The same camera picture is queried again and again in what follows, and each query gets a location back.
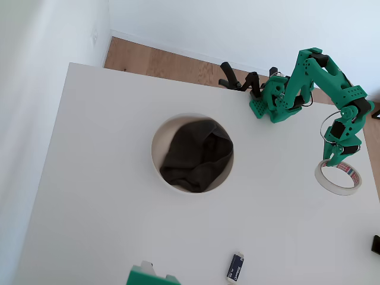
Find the white round bowl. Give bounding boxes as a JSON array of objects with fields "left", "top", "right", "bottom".
[{"left": 150, "top": 112, "right": 235, "bottom": 195}]

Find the blue and white eraser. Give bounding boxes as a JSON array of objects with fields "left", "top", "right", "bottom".
[{"left": 224, "top": 251, "right": 246, "bottom": 283}]

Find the beige tesa masking tape roll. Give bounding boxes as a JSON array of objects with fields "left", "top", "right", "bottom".
[{"left": 314, "top": 159, "right": 363, "bottom": 197}]

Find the green printed stand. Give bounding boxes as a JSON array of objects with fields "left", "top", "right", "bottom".
[{"left": 126, "top": 260, "right": 181, "bottom": 285}]

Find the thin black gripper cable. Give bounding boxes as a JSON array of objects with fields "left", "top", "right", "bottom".
[{"left": 319, "top": 110, "right": 341, "bottom": 144}]

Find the dark grey cloth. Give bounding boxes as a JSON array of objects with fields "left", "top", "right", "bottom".
[{"left": 159, "top": 118, "right": 235, "bottom": 194}]

